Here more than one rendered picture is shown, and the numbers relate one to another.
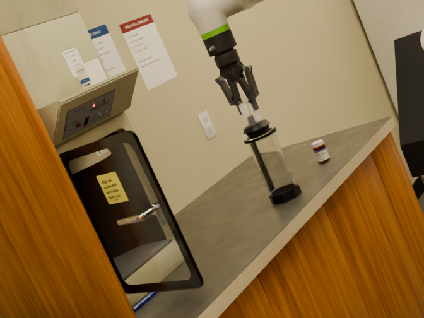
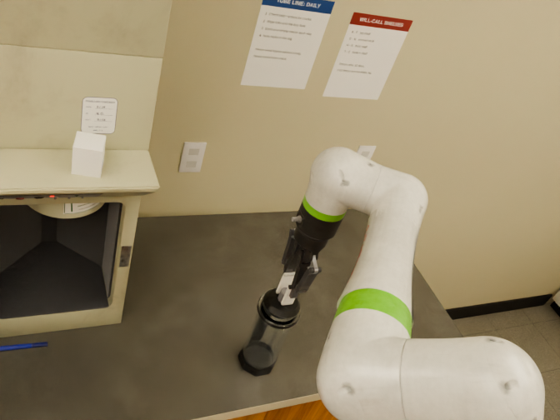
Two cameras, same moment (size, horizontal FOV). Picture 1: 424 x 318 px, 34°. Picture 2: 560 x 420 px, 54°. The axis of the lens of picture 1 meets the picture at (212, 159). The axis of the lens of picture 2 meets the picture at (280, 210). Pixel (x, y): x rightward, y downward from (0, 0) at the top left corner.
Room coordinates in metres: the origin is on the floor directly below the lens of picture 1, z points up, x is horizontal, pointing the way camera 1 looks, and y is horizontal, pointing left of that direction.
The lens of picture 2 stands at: (1.27, -0.37, 2.18)
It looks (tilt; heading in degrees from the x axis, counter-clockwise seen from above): 38 degrees down; 18
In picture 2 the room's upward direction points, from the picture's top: 21 degrees clockwise
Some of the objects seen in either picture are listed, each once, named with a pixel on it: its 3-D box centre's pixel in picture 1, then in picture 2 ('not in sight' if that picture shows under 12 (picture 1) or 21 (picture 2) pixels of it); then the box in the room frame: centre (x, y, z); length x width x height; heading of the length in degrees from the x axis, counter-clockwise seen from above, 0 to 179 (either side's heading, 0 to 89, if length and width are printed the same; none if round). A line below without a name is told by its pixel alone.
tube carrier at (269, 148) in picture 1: (272, 164); (267, 333); (2.17, -0.17, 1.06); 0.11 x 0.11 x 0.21
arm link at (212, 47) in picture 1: (219, 44); (317, 217); (2.17, -0.16, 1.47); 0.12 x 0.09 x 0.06; 142
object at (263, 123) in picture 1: (255, 125); (282, 300); (2.17, -0.17, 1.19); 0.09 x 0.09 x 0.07
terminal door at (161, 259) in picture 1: (127, 217); not in sight; (1.65, 0.24, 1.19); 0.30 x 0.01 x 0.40; 45
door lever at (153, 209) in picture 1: (136, 216); not in sight; (1.58, 0.21, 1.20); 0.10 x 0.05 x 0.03; 45
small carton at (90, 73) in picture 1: (90, 73); (88, 154); (1.88, 0.20, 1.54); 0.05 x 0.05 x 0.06; 38
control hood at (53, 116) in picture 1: (94, 105); (64, 188); (1.85, 0.22, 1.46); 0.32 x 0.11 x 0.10; 142
